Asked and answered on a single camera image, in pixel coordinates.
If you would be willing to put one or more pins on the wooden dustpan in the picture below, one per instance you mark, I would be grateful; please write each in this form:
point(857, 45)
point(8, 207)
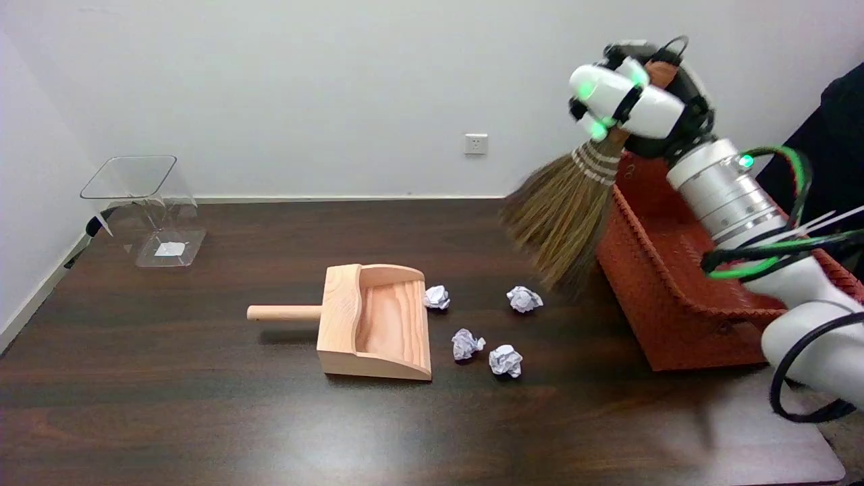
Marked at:
point(378, 324)

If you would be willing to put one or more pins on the straw hand broom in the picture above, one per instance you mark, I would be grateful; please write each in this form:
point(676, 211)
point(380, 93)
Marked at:
point(567, 216)

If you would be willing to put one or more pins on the clear acrylic container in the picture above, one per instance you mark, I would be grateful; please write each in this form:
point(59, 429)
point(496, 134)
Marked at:
point(169, 250)

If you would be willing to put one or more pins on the red woven basket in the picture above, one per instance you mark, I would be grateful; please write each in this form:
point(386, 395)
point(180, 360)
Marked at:
point(648, 290)

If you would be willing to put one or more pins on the white wall socket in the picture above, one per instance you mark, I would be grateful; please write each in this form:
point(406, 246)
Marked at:
point(476, 144)

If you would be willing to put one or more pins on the person in black clothing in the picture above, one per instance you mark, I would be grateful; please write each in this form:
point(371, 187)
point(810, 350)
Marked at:
point(840, 135)

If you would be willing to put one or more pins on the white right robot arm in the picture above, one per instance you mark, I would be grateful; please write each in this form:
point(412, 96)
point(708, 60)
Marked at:
point(725, 196)

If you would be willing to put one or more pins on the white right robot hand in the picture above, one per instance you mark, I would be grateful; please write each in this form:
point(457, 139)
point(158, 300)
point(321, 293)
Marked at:
point(658, 111)

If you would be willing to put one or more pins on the white paper ball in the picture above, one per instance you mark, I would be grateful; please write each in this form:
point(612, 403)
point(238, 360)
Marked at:
point(524, 299)
point(466, 343)
point(437, 297)
point(506, 360)

